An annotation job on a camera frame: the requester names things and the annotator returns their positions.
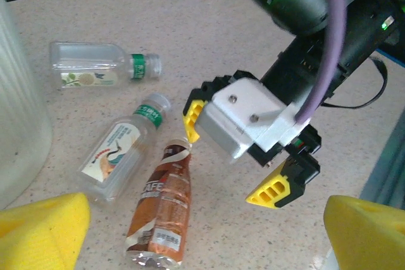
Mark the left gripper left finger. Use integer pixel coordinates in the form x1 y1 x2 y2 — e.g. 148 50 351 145
0 192 91 270

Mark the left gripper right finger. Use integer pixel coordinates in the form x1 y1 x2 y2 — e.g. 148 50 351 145
324 194 405 270

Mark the translucent white plastic bin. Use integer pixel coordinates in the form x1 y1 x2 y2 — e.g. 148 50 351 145
0 0 54 211

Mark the blue table edge strip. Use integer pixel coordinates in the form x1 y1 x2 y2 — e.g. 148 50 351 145
376 49 405 70

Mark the clear bottle bird label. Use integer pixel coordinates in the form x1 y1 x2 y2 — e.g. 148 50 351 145
77 92 173 205

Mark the brown coffee bottle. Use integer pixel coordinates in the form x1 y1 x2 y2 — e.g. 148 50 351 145
123 137 194 268

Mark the clear bottle green neck band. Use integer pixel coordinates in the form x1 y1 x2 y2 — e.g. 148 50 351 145
49 41 164 90

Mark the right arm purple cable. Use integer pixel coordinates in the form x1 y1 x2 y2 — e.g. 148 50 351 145
296 0 349 125

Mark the black loop cable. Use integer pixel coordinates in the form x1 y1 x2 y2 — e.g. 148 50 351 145
319 56 389 109

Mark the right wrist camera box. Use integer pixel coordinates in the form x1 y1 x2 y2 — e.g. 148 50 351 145
198 76 313 164

